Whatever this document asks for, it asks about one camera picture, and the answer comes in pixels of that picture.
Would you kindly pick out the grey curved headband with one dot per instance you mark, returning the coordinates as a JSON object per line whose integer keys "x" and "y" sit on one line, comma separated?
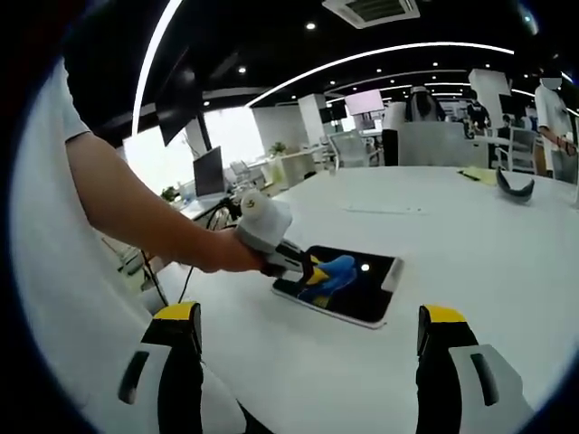
{"x": 515, "y": 193}

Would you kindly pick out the grey laptop screen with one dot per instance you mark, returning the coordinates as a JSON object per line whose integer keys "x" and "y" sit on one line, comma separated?
{"x": 208, "y": 174}

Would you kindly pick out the person's white shirt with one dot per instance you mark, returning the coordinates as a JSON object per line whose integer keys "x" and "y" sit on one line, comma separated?
{"x": 54, "y": 280}

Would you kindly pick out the white table socket strip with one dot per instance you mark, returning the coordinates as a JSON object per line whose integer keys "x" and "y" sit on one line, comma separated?
{"x": 384, "y": 209}

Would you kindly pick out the blue cleaning cloth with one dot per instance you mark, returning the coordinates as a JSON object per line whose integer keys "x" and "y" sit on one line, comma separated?
{"x": 341, "y": 267}

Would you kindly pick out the large black monitor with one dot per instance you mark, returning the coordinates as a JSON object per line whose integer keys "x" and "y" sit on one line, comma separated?
{"x": 181, "y": 113}

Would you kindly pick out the yellow paper sheet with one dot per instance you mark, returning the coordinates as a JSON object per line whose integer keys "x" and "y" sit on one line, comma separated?
{"x": 479, "y": 175}

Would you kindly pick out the straight ceiling light strip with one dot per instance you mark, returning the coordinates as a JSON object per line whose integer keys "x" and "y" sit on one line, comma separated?
{"x": 151, "y": 63}

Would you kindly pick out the wide grey desk divider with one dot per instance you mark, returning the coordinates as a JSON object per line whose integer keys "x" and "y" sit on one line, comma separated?
{"x": 443, "y": 147}

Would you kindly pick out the potted green plant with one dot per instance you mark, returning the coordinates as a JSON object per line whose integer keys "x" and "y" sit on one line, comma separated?
{"x": 277, "y": 148}

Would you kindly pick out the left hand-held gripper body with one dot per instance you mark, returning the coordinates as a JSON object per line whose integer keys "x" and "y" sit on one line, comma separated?
{"x": 267, "y": 226}

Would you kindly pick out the white office chair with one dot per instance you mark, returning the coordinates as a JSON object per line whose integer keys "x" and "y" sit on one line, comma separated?
{"x": 350, "y": 149}
{"x": 520, "y": 147}

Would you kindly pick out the ceiling air conditioner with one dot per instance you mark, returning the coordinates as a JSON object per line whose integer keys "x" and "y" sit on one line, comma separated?
{"x": 371, "y": 10}

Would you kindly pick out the pale wall screen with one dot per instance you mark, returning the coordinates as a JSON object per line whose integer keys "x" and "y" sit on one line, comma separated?
{"x": 364, "y": 101}

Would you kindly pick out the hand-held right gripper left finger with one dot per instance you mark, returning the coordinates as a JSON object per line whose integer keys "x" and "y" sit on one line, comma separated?
{"x": 181, "y": 366}

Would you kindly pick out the person's left hand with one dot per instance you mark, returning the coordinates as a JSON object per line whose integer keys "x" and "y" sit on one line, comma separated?
{"x": 230, "y": 255}

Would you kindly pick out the black tablet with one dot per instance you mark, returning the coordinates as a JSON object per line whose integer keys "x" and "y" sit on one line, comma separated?
{"x": 371, "y": 294}

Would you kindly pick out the curved ceiling light strip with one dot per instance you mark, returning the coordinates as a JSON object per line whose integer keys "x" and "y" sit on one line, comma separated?
{"x": 384, "y": 52}

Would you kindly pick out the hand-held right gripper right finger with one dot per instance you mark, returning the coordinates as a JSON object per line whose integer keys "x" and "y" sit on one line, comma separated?
{"x": 441, "y": 366}

